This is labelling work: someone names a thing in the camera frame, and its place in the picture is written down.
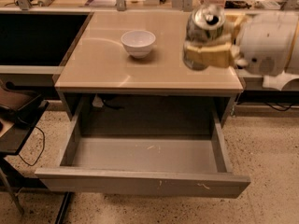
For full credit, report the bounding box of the open grey top drawer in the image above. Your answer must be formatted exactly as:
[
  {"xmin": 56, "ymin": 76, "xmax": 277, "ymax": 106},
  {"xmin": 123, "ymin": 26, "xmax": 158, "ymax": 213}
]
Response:
[{"xmin": 36, "ymin": 96, "xmax": 250, "ymax": 198}]

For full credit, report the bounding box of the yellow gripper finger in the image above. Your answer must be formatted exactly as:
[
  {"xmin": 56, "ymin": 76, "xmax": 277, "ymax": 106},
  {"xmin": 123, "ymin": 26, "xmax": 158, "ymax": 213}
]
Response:
[
  {"xmin": 225, "ymin": 14, "xmax": 248, "ymax": 38},
  {"xmin": 184, "ymin": 42, "xmax": 235, "ymax": 69}
]

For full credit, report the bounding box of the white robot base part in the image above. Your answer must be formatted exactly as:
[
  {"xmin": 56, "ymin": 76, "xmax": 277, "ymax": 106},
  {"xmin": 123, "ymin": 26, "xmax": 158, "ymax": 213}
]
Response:
[{"xmin": 263, "ymin": 72, "xmax": 299, "ymax": 91}]

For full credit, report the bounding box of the beige top cabinet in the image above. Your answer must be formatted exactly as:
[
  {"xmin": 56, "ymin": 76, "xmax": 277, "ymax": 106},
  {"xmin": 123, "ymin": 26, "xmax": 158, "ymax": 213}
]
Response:
[{"xmin": 55, "ymin": 11, "xmax": 242, "ymax": 129}]

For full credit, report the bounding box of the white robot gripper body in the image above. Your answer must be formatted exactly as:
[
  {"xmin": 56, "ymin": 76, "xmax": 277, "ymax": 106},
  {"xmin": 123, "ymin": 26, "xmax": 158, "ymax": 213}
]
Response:
[{"xmin": 235, "ymin": 12, "xmax": 299, "ymax": 77}]

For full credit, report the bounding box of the black cable on floor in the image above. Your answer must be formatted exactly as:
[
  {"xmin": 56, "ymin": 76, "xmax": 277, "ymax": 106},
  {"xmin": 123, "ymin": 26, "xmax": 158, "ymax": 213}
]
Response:
[{"xmin": 18, "ymin": 126, "xmax": 47, "ymax": 168}]

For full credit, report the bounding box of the white ceramic bowl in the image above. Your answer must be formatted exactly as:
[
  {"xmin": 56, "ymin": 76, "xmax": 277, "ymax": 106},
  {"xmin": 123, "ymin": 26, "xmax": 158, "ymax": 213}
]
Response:
[{"xmin": 121, "ymin": 30, "xmax": 156, "ymax": 59}]

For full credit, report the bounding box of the dark side table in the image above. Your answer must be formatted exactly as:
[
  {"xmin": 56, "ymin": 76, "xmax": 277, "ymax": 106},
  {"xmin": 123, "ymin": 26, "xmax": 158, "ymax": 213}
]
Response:
[{"xmin": 0, "ymin": 82, "xmax": 49, "ymax": 215}]

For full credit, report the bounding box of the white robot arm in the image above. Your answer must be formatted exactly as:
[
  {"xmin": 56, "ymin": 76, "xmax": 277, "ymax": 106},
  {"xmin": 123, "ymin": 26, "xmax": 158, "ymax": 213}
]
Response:
[{"xmin": 183, "ymin": 11, "xmax": 298, "ymax": 77}]

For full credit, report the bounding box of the black cable inside cabinet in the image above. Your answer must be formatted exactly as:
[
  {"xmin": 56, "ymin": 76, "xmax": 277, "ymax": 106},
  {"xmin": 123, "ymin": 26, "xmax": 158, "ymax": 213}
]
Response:
[{"xmin": 92, "ymin": 94, "xmax": 125, "ymax": 112}]

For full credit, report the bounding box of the green white 7up can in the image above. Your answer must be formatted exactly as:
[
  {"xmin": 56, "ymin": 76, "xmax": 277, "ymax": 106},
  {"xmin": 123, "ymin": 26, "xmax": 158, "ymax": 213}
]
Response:
[{"xmin": 183, "ymin": 4, "xmax": 225, "ymax": 70}]

